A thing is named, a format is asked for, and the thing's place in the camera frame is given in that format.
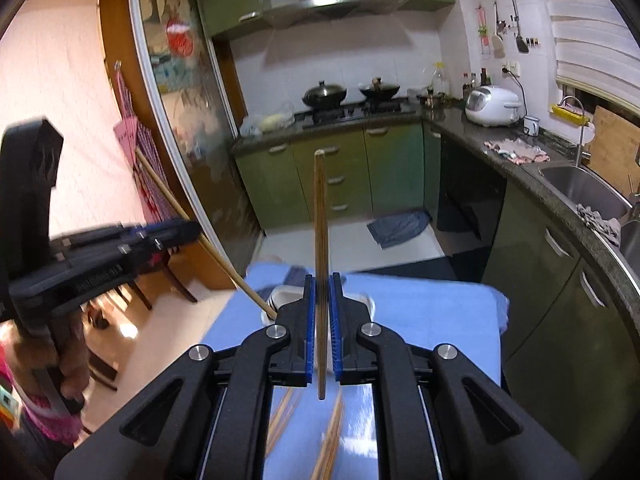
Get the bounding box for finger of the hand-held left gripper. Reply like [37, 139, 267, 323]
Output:
[62, 224, 153, 245]
[116, 219, 204, 275]

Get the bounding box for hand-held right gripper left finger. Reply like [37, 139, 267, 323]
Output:
[54, 272, 317, 480]

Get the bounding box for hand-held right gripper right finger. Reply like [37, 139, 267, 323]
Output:
[330, 272, 586, 480]

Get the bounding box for white plastic utensil holder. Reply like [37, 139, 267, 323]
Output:
[260, 284, 376, 376]

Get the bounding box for wooden chopstick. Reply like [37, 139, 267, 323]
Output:
[313, 150, 331, 401]
[134, 148, 279, 321]

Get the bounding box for bunch of wooden chopsticks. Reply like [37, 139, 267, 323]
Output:
[265, 387, 347, 480]

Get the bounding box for person's left forearm pink sleeve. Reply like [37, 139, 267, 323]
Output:
[0, 352, 83, 448]

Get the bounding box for person's left hand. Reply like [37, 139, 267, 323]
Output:
[5, 305, 90, 411]

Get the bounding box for dark wooden chair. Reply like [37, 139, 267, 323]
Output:
[85, 252, 199, 331]

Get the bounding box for blue printed tablecloth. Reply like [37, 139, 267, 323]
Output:
[197, 260, 511, 480]

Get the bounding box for red checked apron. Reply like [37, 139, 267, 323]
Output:
[113, 62, 177, 222]

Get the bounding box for denim floor cloth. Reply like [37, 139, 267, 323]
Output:
[366, 209, 432, 250]

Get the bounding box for decorated glass sliding door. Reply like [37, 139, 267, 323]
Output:
[127, 0, 264, 282]

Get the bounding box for white dotted curtain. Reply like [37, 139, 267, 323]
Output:
[0, 0, 152, 242]

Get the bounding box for plastic bag with food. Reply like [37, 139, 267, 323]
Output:
[239, 104, 297, 137]

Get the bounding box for black built-in appliance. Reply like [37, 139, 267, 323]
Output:
[439, 137, 507, 257]

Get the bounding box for long green base cabinet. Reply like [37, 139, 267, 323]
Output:
[424, 125, 640, 461]

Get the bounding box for black wok with lid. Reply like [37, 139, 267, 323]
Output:
[302, 80, 349, 109]

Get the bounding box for black gas stove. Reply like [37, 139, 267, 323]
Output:
[302, 101, 417, 127]

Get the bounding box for black wok with wooden knob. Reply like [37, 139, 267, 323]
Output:
[358, 76, 402, 101]

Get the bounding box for patterned dishcloth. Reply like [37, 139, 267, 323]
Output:
[483, 138, 551, 165]

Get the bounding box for dark granite countertop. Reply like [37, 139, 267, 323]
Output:
[231, 105, 640, 311]

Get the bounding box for clear oil bottle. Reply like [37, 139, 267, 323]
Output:
[430, 62, 449, 96]

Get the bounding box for white rice cooker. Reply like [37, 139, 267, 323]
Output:
[464, 85, 524, 129]

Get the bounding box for dark sauce bottles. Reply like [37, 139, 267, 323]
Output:
[462, 67, 494, 99]

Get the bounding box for grey rag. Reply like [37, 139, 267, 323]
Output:
[574, 203, 622, 254]

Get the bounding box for thin steel faucet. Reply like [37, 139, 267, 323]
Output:
[559, 95, 589, 167]

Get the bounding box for yellow sponge tray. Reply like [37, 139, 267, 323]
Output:
[548, 102, 592, 126]

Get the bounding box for white rice paddle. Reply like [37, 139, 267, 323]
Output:
[492, 1, 507, 59]

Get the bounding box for red and green hanging tool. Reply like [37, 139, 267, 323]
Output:
[474, 4, 491, 57]

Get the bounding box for wooden cutting board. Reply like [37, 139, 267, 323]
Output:
[587, 105, 640, 192]

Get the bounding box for black spatula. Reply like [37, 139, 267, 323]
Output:
[510, 0, 530, 55]

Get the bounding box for white window blinds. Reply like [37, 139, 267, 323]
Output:
[532, 0, 640, 107]

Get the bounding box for black power cable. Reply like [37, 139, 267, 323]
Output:
[506, 69, 528, 108]

